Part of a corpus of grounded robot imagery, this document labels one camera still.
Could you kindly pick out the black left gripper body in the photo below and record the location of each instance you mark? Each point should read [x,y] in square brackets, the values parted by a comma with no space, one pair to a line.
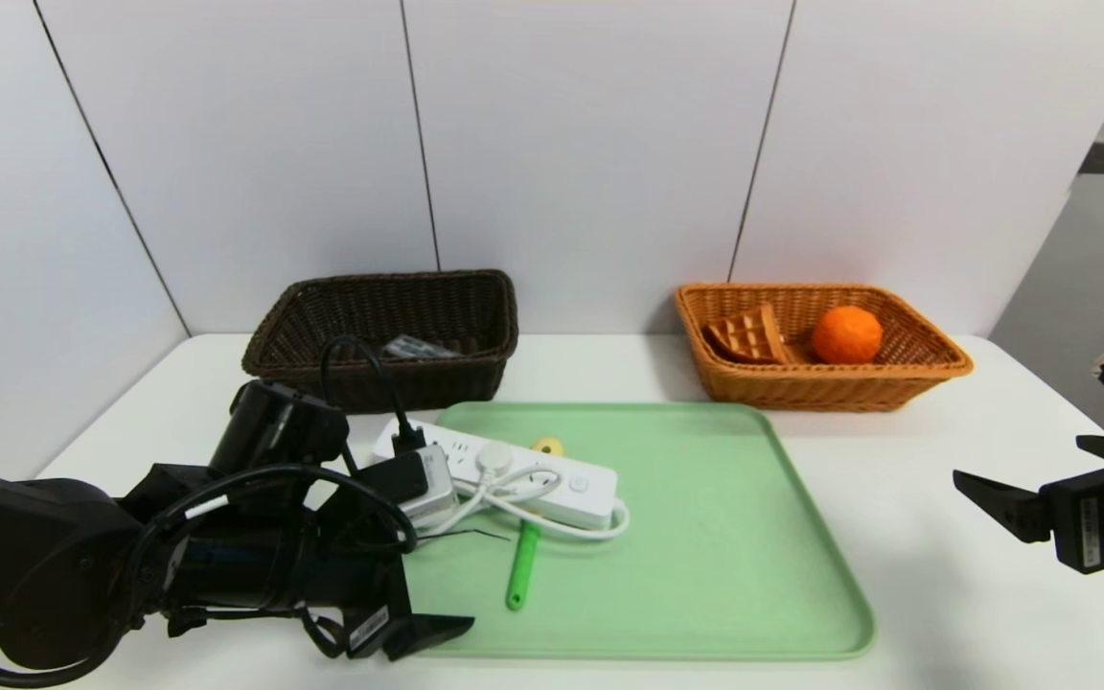
[372,628]

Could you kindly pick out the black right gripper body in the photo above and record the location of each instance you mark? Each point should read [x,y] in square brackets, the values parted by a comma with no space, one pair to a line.
[1089,522]

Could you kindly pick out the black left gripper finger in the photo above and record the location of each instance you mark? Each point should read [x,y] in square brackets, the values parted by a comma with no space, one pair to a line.
[423,634]

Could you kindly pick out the white power strip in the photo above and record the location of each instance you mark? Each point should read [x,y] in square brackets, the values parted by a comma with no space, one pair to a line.
[571,484]

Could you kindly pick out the orange fruit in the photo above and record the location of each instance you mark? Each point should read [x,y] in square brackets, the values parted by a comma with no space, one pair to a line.
[846,335]

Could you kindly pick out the grey translucent compass case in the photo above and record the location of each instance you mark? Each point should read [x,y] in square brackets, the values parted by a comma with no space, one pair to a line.
[423,349]

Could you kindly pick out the toy cake slice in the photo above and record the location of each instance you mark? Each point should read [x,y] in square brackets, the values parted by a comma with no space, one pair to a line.
[748,337]

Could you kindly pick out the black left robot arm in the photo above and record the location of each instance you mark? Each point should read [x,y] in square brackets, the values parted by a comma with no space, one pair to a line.
[34,565]

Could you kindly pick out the orange wicker basket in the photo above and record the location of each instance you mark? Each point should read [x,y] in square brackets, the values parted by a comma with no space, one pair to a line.
[801,388]

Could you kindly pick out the dark brown wicker basket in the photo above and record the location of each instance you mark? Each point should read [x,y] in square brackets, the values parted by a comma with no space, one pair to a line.
[322,383]

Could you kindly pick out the light green plastic tray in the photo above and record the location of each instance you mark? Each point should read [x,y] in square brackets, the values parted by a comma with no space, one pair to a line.
[705,556]

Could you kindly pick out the dark wall plate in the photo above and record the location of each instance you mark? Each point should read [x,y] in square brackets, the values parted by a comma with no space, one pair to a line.
[1099,159]

